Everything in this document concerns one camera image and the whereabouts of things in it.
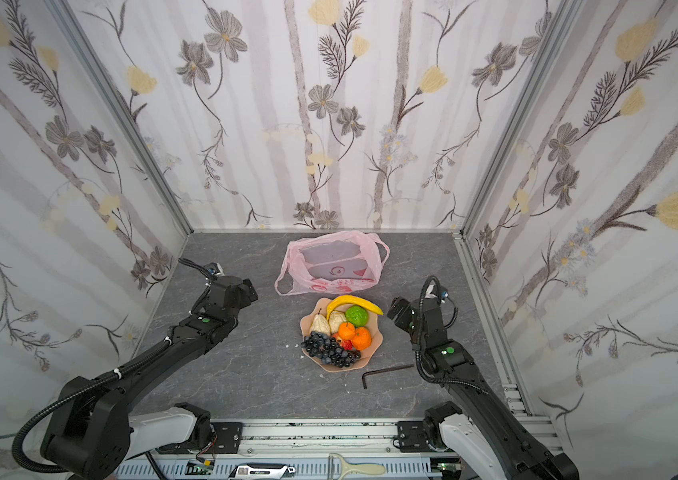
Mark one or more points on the beige fake bun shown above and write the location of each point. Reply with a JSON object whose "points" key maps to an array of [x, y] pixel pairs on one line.
{"points": [[335, 320], [320, 325]]}

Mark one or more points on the small orange fake fruit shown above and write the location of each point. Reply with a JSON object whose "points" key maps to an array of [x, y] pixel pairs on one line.
{"points": [[346, 331]]}

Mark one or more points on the black hex key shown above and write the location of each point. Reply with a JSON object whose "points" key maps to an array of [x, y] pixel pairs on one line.
{"points": [[366, 375]]}

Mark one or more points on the peach plastic bowl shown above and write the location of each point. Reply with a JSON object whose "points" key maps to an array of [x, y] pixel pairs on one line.
{"points": [[365, 355]]}

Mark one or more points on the yellow fake banana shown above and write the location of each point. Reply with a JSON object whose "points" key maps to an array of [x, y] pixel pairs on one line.
{"points": [[351, 300]]}

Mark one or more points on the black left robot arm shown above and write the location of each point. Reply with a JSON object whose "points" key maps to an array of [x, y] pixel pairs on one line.
{"points": [[90, 429]]}

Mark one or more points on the green fake fruit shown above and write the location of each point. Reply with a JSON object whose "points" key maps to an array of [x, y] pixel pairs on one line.
{"points": [[357, 316]]}

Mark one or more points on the orange fake tangerine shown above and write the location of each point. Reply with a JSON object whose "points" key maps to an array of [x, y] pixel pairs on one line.
{"points": [[362, 338]]}

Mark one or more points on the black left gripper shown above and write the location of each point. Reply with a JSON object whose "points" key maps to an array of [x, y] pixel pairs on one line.
{"points": [[240, 290]]}

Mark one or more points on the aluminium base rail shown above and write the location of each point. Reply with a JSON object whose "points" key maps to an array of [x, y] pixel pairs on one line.
{"points": [[408, 448]]}

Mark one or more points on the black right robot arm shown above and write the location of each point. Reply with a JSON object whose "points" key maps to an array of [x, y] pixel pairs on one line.
{"points": [[480, 427]]}

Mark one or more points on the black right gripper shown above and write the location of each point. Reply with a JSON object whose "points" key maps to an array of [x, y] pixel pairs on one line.
{"points": [[402, 311]]}

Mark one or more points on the white utility knife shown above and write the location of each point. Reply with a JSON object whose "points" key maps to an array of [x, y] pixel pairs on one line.
{"points": [[255, 471]]}

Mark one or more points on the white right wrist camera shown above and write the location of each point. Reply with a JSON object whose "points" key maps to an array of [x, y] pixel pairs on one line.
{"points": [[434, 291]]}

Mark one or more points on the cream handled peeler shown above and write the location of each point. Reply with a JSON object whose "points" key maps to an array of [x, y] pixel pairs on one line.
{"points": [[339, 468]]}

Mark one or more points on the pink plastic bag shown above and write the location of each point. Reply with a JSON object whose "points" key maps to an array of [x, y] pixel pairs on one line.
{"points": [[333, 264]]}

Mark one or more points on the black grape bunch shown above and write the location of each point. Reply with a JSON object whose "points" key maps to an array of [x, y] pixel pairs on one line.
{"points": [[329, 350]]}

